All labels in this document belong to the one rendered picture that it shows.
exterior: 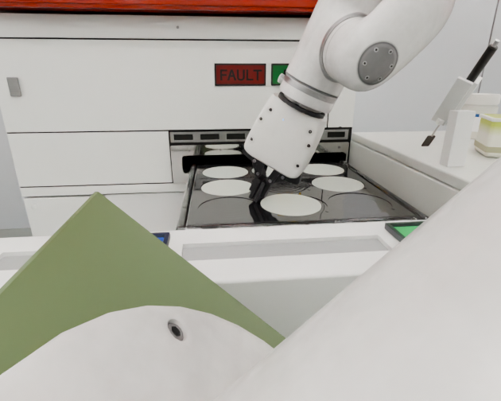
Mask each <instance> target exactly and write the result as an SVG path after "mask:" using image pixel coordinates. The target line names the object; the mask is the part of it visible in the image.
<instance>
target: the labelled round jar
mask: <svg viewBox="0 0 501 401"><path fill-rule="evenodd" d="M500 99H501V95H500V94H488V93H472V94H471V95H470V97H469V98H468V100H467V101H466V103H465V104H464V106H463V107H462V108H461V110H469V111H476V116H475V119H474V123H473V128H472V134H471V138H470V139H476V136H477V133H478V130H479V125H480V119H481V117H480V114H497V112H498V109H499V107H498V106H497V105H498V104H499V102H500Z"/></svg>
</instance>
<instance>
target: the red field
mask: <svg viewBox="0 0 501 401"><path fill-rule="evenodd" d="M264 71H265V65H216V83H217V84H264Z"/></svg>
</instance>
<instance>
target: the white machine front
mask: <svg viewBox="0 0 501 401"><path fill-rule="evenodd" d="M309 19H310V18H298V17H248V16H200V15H150V14H52V13H3V12H0V108H1V111H2V117H3V121H4V124H5V128H6V132H7V137H8V140H9V144H10V150H11V154H12V157H13V160H14V166H15V170H16V174H17V179H18V183H19V186H20V190H21V195H22V197H48V196H73V195H92V194H93V193H94V192H99V193H101V194H123V193H171V192H184V191H185V187H186V184H187V183H183V184H174V183H173V171H172V161H171V151H170V146H171V145H172V144H205V143H245V142H171V141H170V132H205V131H251V128H252V126H253V125H254V123H255V121H256V119H257V117H258V116H259V114H260V112H261V111H262V109H263V108H264V106H265V105H266V102H267V101H268V99H269V98H270V97H271V96H272V95H273V93H279V92H280V89H279V88H280V86H281V84H273V65H289V63H290V61H291V59H292V57H293V55H294V52H295V50H296V48H297V46H298V43H299V41H300V39H301V37H302V34H303V32H304V31H305V28H306V26H307V24H308V22H309ZM216 65H265V71H264V84H217V83H216ZM355 94H356V91H353V90H350V89H348V88H346V87H344V88H343V90H342V92H341V93H340V96H339V97H338V99H337V101H336V103H335V104H334V106H333V108H332V110H331V112H330V113H325V116H324V117H326V118H327V122H326V125H325V128H324V129H325V130H348V139H333V140H320V142H327V141H347V142H349V147H348V159H349V150H350V142H351V130H352V124H353V116H354V109H355Z"/></svg>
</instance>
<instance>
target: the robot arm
mask: <svg viewBox="0 0 501 401"><path fill-rule="evenodd" d="M455 1H456V0H318V2H317V4H316V6H315V8H314V11H313V13H312V15H311V17H310V19H309V22H308V24H307V26H306V28H305V31H304V32H303V34H302V37H301V39H300V41H299V43H298V46H297V48H296V50H295V52H294V55H293V57H292V59H291V61H290V63H289V66H288V68H287V69H286V72H285V73H286V74H285V75H284V74H281V75H280V76H279V77H278V82H279V83H280V84H281V86H280V88H279V89H280V92H279V93H273V95H272V96H271V97H270V98H269V99H268V101H267V102H266V105H265V106H264V108H263V109H262V111H261V112H260V114H259V116H258V117H257V119H256V121H255V123H254V125H253V126H252V128H251V130H250V133H249V134H248V136H247V139H246V141H245V144H244V149H243V154H245V155H246V156H247V157H248V158H249V159H250V160H251V162H252V165H253V167H254V175H255V177H254V180H253V182H252V184H251V186H250V188H249V190H250V191H251V192H250V196H249V198H250V199H253V198H254V199H253V200H254V201H255V202H257V201H259V200H260V199H261V198H263V199H264V198H265V197H266V196H267V194H268V192H269V191H270V188H271V186H272V184H273V183H277V182H280V181H287V182H289V183H292V184H295V185H298V184H299V183H300V182H301V178H302V174H303V171H304V170H305V169H306V168H307V166H308V164H309V162H310V160H311V159H312V157H313V154H314V152H315V150H316V148H317V146H318V144H319V141H320V139H321V136H322V134H323V132H324V128H325V125H326V122H327V118H326V117H324V116H325V113H330V112H331V110H332V108H333V106H334V104H335V103H336V101H337V99H338V97H339V96H340V93H341V92H342V90H343V88H344V87H346V88H348V89H350V90H353V91H370V90H372V89H375V88H377V87H379V86H380V85H382V84H384V83H386V82H387V81H388V80H389V79H391V78H392V77H393V76H394V75H396V74H397V73H398V72H399V71H401V70H402V69H403V68H404V67H405V66H406V65H408V63H409V62H411V61H412V59H413V58H415V57H416V56H417V55H418V54H419V53H420V52H421V51H422V50H423V49H424V48H425V47H426V46H427V45H428V44H429V43H430V42H431V41H432V40H433V39H434V38H435V37H436V35H438V34H439V32H440V31H441V30H442V28H443V27H444V26H445V23H446V22H447V20H448V19H449V17H450V15H451V13H452V10H453V7H454V4H455ZM268 166H269V167H270V168H272V169H274V170H273V171H272V173H271V174H270V176H268V177H267V176H266V171H267V167H268ZM0 401H501V157H500V158H499V159H498V160H496V161H495V162H494V163H493V164H491V165H490V166H489V167H488V168H487V169H485V170H484V171H483V172H482V173H481V174H480V175H479V176H478V177H476V178H475V179H474V180H473V181H471V182H470V183H469V184H468V185H467V186H465V187H464V188H463V189H462V190H461V191H459V192H458V194H457V195H455V196H454V197H453V198H452V199H450V200H449V201H448V202H447V203H445V204H444V205H443V206H442V207H441V208H439V209H438V210H437V211H436V212H435V213H434V214H433V215H432V216H430V217H429V218H428V219H427V220H425V221H424V222H423V223H422V224H421V225H419V226H418V227H417V228H416V229H414V230H413V231H412V232H411V233H410V234H409V235H408V236H407V237H406V238H404V239H403V240H402V241H401V242H400V243H398V244H397V245H396V246H395V247H393V248H392V249H391V250H390V251H388V252H387V253H386V254H385V255H384V256H383V257H382V258H381V259H380V260H378V261H377V262H376V263H375V264H373V265H372V266H371V267H370V268H369V269H367V270H366V271H365V272H364V273H362V274H361V275H360V276H359V277H358V278H357V279H356V280H355V281H354V282H352V283H351V284H350V285H349V286H347V287H346V288H345V289H344V290H342V291H341V292H340V293H339V294H337V295H336V296H335V297H334V298H333V299H332V300H331V301H330V302H329V303H327V304H326V305H325V306H324V307H323V308H321V309H320V310H319V311H318V312H316V313H315V314H314V315H313V316H312V317H311V318H310V319H308V320H307V321H306V322H305V323H304V324H303V325H301V326H300V327H299V328H298V329H296V330H295V331H294V332H293V333H292V334H290V335H289V336H288V337H287V338H286V339H285V340H284V341H283V342H282V343H280V344H279V345H278V346H277V347H275V348H272V347H271V346H270V345H268V344H267V343H266V342H265V341H263V340H262V339H260V338H258V337H256V336H255V335H254V334H252V333H250V332H248V331H246V330H245V329H243V328H242V327H240V326H238V325H236V324H234V323H231V322H229V321H226V320H224V319H222V318H220V317H217V316H215V315H213V314H210V313H205V312H201V311H198V310H191V309H188V308H184V307H180V306H141V307H137V308H132V309H128V310H119V311H115V312H110V313H106V314H104V315H103V316H100V317H97V318H95V319H93V320H90V321H88V322H85V323H83V324H82V325H78V326H76V327H74V328H72V329H69V330H67V331H65V332H62V333H61V334H59V335H58V336H56V337H54V338H53V339H52V340H51V341H49V342H48V343H46V344H45V345H43V346H42V347H40V348H39V349H38V350H36V351H35V352H33V353H32V354H30V355H29V356H27V357H26V358H25V359H23V360H21V361H20V362H19V363H17V364H15V365H14V366H13V367H12V368H10V369H9V370H7V371H6V372H4V373H2V374H1V375H0Z"/></svg>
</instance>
